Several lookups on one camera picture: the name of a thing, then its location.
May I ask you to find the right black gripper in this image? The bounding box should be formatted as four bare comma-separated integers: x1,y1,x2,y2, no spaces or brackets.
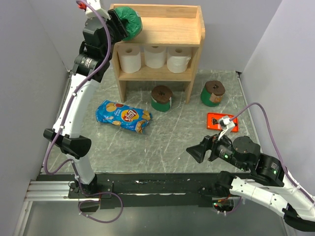
185,128,248,170

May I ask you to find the green roll front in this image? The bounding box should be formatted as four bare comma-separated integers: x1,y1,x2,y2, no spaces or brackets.
114,6,143,41

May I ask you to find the green roll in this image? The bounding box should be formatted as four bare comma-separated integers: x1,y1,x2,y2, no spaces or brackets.
200,80,225,107
114,6,143,41
151,85,173,112

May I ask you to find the white paper roll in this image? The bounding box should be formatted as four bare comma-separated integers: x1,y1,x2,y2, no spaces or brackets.
118,45,141,74
167,47,192,73
144,46,166,69

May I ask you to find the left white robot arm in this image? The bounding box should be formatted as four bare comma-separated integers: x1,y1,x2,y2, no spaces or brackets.
43,9,128,198

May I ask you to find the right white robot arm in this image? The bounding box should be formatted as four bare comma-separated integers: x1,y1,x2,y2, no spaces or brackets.
186,135,315,232

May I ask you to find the wooden two-tier shelf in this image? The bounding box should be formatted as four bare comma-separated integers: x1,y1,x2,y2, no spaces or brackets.
111,4,205,103

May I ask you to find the orange razor package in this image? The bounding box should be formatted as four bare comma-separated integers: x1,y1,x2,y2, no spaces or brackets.
207,113,233,131

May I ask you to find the green wrapped roll right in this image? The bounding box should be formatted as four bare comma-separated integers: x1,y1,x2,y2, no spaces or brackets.
200,80,225,107

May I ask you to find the green wrapped roll middle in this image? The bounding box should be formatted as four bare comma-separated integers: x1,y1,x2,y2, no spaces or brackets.
151,85,173,112

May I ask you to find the blue Lays chip bag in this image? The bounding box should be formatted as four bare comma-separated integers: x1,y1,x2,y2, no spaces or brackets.
95,100,152,133

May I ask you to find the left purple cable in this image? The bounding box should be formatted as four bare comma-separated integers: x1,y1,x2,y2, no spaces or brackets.
42,0,113,176

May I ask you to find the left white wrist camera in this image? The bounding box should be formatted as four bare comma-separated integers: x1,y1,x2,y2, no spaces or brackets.
85,0,111,19

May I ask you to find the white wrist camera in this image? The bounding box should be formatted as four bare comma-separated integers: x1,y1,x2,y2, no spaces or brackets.
218,116,235,140
85,0,111,19

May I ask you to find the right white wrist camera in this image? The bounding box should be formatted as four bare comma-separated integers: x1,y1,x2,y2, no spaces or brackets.
218,116,235,140

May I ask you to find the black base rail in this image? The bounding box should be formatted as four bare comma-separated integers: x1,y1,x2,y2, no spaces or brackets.
36,171,249,212

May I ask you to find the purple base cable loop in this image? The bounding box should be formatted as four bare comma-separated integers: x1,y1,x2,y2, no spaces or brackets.
78,191,124,224

